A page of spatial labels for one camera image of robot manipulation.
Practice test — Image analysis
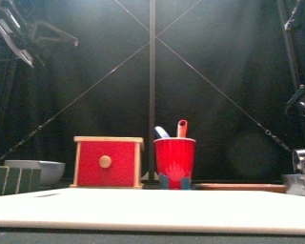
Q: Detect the metal measuring cup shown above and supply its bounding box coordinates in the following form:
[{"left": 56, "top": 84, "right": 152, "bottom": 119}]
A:
[{"left": 281, "top": 149, "right": 305, "bottom": 197}]

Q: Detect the brown wooden board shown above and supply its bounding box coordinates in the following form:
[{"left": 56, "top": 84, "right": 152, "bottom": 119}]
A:
[{"left": 195, "top": 182, "right": 287, "bottom": 193}]

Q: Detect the red plastic cup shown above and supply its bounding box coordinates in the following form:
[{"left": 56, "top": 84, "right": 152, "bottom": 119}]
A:
[{"left": 152, "top": 136, "right": 197, "bottom": 191}]

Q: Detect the red wooden box with knob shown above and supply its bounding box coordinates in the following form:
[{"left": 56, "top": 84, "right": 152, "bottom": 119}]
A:
[{"left": 69, "top": 135, "right": 145, "bottom": 190}]

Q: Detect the grey bowl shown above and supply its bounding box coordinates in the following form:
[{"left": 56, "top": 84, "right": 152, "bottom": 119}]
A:
[{"left": 4, "top": 159, "right": 68, "bottom": 187}]

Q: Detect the green white striped box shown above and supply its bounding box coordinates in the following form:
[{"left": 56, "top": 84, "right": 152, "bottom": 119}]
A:
[{"left": 0, "top": 165, "right": 42, "bottom": 197}]

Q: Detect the white cutting board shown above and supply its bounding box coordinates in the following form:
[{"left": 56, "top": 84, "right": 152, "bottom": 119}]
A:
[{"left": 0, "top": 187, "right": 305, "bottom": 236}]

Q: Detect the slanted black frame pole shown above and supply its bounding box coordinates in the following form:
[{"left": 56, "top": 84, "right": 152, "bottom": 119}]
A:
[{"left": 276, "top": 0, "right": 305, "bottom": 93}]

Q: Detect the vertical metal frame pole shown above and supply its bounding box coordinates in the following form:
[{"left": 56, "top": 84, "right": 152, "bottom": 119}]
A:
[{"left": 141, "top": 0, "right": 161, "bottom": 183}]

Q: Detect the orange utensil handle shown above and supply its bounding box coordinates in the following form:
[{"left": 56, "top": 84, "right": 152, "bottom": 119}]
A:
[{"left": 177, "top": 119, "right": 189, "bottom": 139}]

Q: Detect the blue white utensil handle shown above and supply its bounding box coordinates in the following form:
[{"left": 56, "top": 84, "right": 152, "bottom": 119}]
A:
[{"left": 153, "top": 126, "right": 172, "bottom": 140}]

